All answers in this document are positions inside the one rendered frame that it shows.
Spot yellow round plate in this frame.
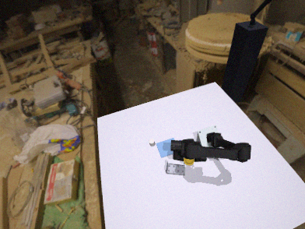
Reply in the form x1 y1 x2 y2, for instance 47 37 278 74
184 157 195 166

